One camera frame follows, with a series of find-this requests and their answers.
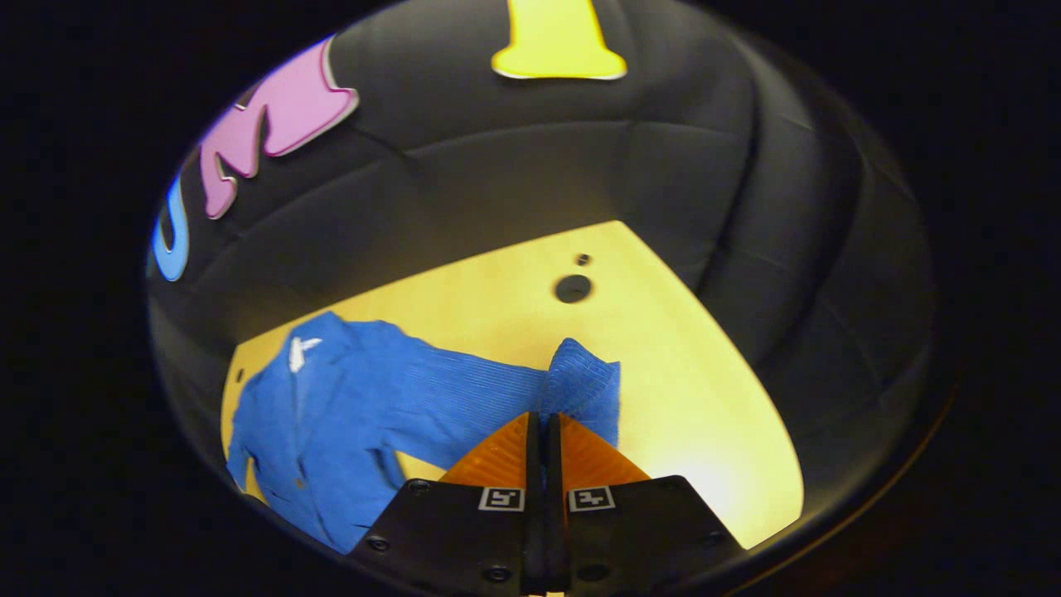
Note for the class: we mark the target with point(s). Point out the black round table grommet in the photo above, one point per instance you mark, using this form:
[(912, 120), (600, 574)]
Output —
[(572, 288)]

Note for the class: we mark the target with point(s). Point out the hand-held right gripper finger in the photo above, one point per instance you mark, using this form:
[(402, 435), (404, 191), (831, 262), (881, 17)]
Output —
[(535, 497), (554, 497)]

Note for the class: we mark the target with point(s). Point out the black backdrop cloth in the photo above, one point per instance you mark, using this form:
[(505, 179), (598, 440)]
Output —
[(497, 166)]

